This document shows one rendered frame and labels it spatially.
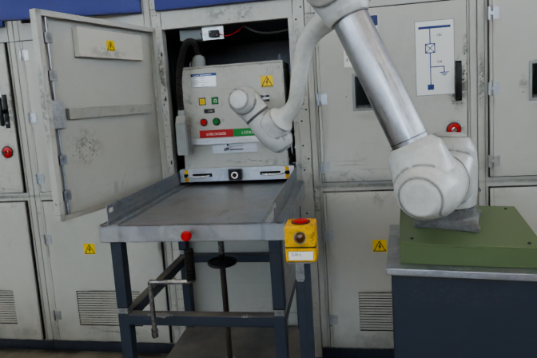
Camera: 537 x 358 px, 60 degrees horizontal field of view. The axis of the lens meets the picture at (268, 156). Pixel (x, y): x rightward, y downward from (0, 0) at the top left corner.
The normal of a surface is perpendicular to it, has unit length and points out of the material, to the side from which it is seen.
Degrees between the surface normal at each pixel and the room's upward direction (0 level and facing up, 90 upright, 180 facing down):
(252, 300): 90
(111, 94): 90
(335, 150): 90
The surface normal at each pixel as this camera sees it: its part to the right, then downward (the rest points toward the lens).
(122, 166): 0.90, 0.00
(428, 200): -0.51, 0.29
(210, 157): -0.17, 0.13
